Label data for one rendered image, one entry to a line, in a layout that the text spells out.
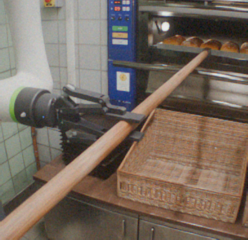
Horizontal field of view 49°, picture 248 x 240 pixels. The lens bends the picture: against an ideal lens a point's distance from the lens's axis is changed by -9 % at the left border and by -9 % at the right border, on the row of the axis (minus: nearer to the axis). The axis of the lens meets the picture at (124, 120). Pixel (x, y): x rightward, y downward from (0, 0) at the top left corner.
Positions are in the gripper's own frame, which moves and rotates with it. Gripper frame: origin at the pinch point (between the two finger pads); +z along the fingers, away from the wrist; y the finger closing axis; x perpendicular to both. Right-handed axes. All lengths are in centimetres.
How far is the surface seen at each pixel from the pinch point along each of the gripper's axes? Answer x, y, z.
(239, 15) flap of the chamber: -84, -20, 16
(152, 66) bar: -62, 3, -16
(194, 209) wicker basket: -50, 58, 10
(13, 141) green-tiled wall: -78, 69, -122
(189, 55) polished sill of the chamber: -99, 4, -9
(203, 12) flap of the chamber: -84, -20, 0
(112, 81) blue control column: -96, 23, -51
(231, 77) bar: -61, 3, 16
